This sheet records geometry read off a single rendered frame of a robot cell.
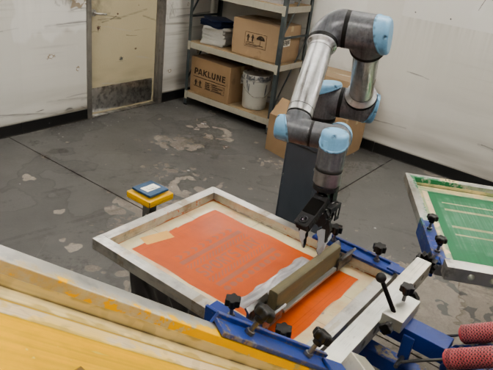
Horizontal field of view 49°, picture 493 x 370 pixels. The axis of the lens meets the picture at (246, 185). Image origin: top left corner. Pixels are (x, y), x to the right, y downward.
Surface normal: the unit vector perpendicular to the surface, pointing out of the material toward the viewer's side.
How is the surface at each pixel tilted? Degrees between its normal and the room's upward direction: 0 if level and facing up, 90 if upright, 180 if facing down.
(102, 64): 90
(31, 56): 90
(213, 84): 90
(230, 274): 0
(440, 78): 90
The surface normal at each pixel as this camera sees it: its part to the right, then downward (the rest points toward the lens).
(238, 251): 0.11, -0.90
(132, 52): 0.79, 0.35
